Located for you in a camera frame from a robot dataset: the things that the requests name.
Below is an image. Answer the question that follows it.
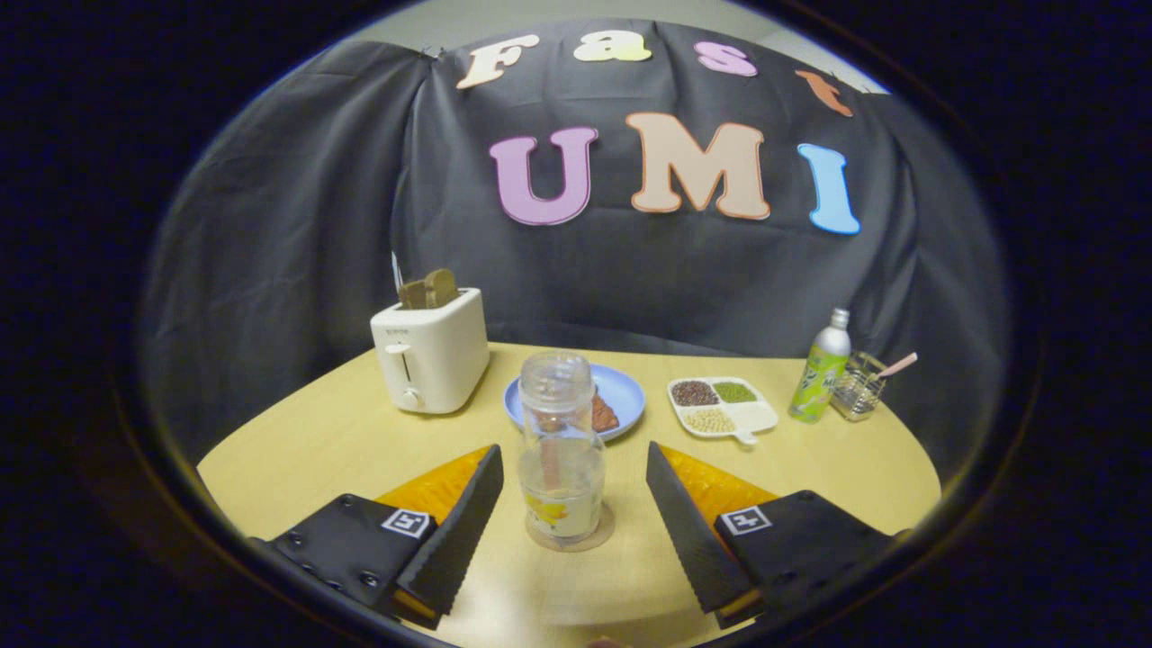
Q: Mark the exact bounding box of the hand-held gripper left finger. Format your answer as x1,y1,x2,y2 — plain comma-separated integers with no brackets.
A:
247,444,505,631

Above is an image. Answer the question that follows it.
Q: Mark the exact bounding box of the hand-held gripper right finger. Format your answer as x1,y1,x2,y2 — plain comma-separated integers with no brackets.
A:
645,441,903,630

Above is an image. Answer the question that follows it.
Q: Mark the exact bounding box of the round translucent coaster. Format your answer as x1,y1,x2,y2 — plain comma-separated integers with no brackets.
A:
526,502,616,553

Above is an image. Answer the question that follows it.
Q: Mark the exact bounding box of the clear plastic juice bottle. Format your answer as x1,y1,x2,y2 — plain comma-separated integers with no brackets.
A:
517,351,608,543

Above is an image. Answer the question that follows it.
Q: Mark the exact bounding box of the green bottle silver cap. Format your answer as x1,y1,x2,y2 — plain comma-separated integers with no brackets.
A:
788,308,852,424

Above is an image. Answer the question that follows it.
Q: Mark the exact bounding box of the white divided tray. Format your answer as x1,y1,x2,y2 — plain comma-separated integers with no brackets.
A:
667,375,780,446

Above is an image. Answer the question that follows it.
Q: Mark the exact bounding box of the brown food piece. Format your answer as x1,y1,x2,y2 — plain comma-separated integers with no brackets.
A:
589,387,621,434

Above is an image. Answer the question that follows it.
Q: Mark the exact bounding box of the blue plate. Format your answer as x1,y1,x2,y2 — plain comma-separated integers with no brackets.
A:
503,364,646,443

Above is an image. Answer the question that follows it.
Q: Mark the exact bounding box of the wooden table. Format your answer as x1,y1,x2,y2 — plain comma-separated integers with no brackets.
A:
196,342,943,648

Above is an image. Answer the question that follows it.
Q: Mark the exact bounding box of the white toaster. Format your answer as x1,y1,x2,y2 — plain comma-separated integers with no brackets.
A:
370,288,491,415

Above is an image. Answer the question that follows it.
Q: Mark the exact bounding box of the black backdrop cloth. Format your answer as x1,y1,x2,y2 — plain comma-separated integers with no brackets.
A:
135,18,1013,478

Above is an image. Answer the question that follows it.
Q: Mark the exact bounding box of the wire mesh holder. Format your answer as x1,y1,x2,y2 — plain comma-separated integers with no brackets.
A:
830,351,887,422

